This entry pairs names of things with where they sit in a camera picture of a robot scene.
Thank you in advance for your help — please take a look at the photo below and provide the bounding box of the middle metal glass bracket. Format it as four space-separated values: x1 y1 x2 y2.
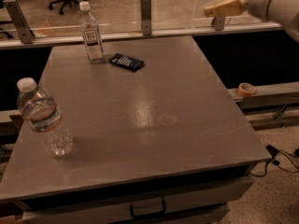
140 0 151 35

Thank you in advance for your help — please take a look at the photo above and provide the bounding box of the orange masking tape roll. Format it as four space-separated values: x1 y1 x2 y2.
238 82 255 97

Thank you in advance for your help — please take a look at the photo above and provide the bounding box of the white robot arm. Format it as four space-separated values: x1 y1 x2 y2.
203 0 299 42

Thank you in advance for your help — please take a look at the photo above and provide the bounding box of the grey drawer with black handle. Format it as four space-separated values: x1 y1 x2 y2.
22 176 253 224

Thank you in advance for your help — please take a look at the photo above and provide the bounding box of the left metal glass bracket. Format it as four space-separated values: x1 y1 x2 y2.
3 0 35 44

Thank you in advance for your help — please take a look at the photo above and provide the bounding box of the metal glass bracket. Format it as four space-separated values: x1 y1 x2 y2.
3 0 35 44
211 16 225 31
140 0 151 35

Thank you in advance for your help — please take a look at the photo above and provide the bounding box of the clear water bottle red label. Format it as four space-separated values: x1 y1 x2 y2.
17 77 74 158

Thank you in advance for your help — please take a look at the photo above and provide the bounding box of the black floor cable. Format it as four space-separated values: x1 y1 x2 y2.
249 144 299 178

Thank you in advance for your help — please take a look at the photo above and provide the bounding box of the tall clear bottle white label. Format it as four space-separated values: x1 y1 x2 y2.
79 1 105 64

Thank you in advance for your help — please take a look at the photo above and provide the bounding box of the right metal glass bracket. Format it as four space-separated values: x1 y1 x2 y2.
211 16 225 31

